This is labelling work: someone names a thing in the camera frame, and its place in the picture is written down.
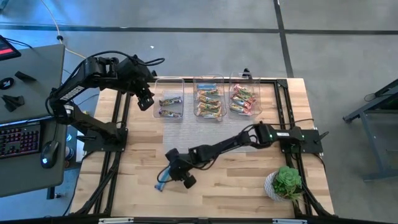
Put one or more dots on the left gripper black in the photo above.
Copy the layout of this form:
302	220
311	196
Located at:
144	98

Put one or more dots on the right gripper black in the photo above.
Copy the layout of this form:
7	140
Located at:
180	165

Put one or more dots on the purple Quaker Chewy granola bar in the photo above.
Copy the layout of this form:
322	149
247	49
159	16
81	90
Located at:
170	101
170	113

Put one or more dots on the blue granola bar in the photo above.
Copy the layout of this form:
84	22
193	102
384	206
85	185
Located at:
160	186

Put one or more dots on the green orange granola bar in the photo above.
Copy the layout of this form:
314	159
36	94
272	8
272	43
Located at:
206	99
209	114
211	107

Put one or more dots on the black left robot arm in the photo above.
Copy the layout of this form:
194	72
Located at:
71	90

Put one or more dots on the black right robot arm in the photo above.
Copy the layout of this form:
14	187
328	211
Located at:
217	147

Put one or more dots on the black table clamp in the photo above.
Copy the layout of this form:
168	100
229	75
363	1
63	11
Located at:
154	74
246	73

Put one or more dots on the clear plastic bin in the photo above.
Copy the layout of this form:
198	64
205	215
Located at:
209	79
169	88
245	79

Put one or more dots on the grey woven placemat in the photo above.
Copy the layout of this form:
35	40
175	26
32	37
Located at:
199	133

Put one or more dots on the white patterned plant pot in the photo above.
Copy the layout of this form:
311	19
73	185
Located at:
269	186

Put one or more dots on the green succulent plant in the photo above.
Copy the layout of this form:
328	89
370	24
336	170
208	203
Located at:
287	182

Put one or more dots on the black computer mouse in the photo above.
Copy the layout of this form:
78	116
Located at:
49	154

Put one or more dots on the grey side desk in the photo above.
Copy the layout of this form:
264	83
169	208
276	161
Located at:
31	62

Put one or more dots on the black flat strip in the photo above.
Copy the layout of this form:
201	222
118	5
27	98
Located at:
25	77

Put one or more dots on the black angular plastic piece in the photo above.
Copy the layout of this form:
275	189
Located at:
12	102

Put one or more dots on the black computer keyboard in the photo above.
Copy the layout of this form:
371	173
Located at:
18	140

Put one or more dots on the black round disc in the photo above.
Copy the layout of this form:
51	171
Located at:
6	83

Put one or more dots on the dark tablet screen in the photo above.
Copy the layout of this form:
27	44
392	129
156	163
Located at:
7	49

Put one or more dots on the dark metal cart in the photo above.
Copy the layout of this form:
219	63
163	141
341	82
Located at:
373	146

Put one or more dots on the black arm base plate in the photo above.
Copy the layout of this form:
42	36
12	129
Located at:
311	140
93	144

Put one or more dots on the white metal bracket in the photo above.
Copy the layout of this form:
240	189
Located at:
115	220
289	221

